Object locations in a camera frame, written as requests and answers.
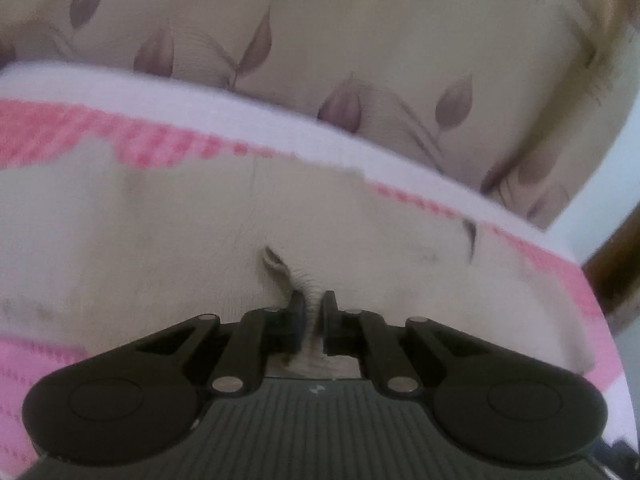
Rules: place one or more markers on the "pink checked blanket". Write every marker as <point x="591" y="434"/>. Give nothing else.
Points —
<point x="65" y="130"/>

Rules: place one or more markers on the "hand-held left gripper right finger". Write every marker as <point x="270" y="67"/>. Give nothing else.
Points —
<point x="329" y="321"/>

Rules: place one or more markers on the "wooden bed frame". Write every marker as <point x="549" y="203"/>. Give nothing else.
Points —
<point x="616" y="280"/>

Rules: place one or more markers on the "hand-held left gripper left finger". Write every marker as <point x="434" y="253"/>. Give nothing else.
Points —
<point x="298" y="321"/>

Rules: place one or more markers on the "beige leaf print cloth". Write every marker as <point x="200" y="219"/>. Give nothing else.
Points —
<point x="350" y="25"/>

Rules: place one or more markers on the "cream knit sweater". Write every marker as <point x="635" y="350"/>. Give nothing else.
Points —
<point x="175" y="240"/>

